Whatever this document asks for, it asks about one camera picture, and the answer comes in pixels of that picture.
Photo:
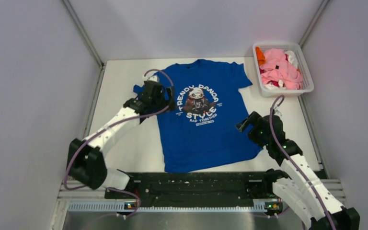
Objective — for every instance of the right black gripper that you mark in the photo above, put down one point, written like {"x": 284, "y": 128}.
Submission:
{"x": 256, "y": 120}

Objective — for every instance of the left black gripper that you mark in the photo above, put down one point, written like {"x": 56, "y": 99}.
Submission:
{"x": 168, "y": 91}

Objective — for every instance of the blue panda t shirt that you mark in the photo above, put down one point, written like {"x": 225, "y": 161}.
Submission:
{"x": 201, "y": 133}

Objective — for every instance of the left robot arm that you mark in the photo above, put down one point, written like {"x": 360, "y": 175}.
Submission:
{"x": 86, "y": 157}

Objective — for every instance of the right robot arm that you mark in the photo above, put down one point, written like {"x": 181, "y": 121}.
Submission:
{"x": 295, "y": 182}

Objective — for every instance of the red garment in basket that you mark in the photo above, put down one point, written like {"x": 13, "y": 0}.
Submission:
{"x": 275, "y": 84}

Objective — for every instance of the white plastic laundry basket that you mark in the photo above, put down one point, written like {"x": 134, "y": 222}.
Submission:
{"x": 307, "y": 85}

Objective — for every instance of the pink t shirt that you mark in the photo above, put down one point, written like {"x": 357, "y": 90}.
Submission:
{"x": 278, "y": 68}

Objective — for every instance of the orange garment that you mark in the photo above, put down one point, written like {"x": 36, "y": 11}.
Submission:
{"x": 260, "y": 56}

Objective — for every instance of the white garment in basket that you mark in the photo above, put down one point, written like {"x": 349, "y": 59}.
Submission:
{"x": 292, "y": 58}

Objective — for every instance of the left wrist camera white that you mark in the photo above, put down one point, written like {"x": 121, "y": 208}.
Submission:
{"x": 154, "y": 78}

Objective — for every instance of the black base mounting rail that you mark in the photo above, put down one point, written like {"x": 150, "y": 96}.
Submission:
{"x": 203, "y": 189}

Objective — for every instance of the white slotted cable duct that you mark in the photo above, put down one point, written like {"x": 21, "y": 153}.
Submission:
{"x": 118, "y": 206}

